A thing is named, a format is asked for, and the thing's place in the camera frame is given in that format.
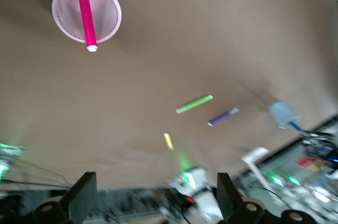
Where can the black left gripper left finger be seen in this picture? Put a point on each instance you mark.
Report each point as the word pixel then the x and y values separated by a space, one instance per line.
pixel 79 203

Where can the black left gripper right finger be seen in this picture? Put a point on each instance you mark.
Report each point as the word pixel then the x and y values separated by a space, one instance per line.
pixel 236 208

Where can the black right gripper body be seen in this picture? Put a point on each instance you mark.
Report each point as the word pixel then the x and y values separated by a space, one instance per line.
pixel 317 142

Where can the blue marker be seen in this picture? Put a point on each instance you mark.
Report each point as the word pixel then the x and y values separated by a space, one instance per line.
pixel 296 126

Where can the pink marker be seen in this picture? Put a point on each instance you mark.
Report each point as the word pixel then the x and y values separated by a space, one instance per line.
pixel 87 20

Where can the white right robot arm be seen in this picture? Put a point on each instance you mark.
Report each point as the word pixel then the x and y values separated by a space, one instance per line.
pixel 204 199

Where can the blue translucent cup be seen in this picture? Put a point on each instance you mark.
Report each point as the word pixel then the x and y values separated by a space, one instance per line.
pixel 282 114

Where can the purple marker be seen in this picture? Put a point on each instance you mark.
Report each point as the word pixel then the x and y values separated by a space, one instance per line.
pixel 221 117

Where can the yellow marker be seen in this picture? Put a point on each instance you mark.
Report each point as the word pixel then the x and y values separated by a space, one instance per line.
pixel 168 140

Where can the green marker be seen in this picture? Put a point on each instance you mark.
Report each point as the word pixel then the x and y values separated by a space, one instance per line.
pixel 194 103

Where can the pink translucent cup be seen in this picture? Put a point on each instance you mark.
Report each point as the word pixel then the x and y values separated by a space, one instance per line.
pixel 67 15

